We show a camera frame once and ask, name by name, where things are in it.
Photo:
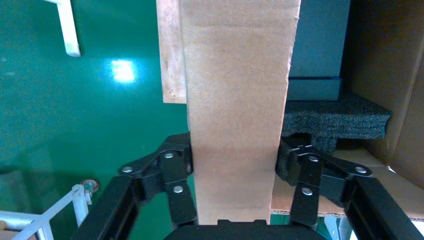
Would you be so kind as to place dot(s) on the black foam block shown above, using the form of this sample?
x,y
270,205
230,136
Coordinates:
x,y
338,119

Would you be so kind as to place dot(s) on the small cardboard box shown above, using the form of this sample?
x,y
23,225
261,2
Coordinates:
x,y
238,99

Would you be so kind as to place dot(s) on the dark grey block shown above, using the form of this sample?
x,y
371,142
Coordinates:
x,y
314,49

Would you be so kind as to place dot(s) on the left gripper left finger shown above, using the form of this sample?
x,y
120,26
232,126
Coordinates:
x,y
172,165

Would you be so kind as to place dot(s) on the white metal bar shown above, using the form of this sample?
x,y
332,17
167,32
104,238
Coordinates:
x,y
69,30

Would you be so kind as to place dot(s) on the large cardboard box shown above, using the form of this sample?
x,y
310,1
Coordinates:
x,y
397,82

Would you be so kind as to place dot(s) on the white tube frame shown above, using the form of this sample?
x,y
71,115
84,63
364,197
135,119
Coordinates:
x,y
80,205

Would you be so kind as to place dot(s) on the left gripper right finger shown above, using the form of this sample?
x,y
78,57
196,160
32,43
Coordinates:
x,y
311,172

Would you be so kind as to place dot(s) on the brown wooden board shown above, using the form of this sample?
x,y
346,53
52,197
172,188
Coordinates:
x,y
170,49

